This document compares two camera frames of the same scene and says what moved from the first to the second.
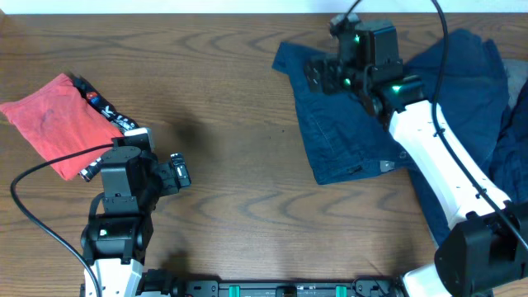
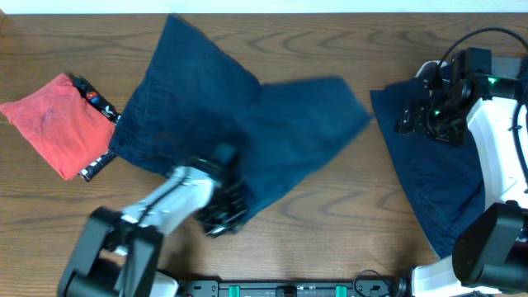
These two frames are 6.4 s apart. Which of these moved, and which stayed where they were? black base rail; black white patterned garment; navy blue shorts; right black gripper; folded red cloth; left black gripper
Moved: left black gripper; navy blue shorts; right black gripper
Stayed: folded red cloth; black white patterned garment; black base rail
